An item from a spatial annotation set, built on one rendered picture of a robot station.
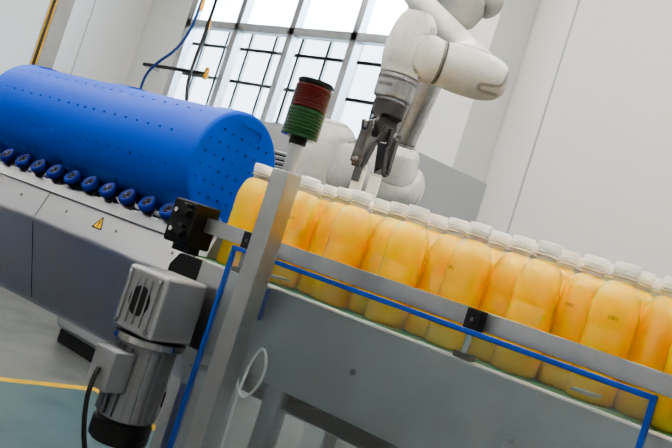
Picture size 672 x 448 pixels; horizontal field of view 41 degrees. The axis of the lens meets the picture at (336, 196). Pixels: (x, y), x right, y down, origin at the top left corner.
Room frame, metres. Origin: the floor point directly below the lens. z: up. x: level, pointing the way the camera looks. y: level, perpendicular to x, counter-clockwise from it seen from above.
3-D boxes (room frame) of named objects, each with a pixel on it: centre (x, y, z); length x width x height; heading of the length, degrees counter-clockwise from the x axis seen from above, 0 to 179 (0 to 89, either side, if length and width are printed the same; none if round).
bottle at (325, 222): (1.75, -0.02, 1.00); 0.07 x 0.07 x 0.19
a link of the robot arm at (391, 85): (2.01, -0.05, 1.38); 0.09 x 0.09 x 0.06
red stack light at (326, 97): (1.50, 0.09, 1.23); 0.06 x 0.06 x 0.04
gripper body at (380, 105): (2.01, -0.05, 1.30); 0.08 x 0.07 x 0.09; 142
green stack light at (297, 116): (1.50, 0.09, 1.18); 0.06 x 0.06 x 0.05
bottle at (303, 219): (1.76, 0.06, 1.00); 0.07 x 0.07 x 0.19
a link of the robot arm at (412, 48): (2.01, -0.07, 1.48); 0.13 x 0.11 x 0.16; 96
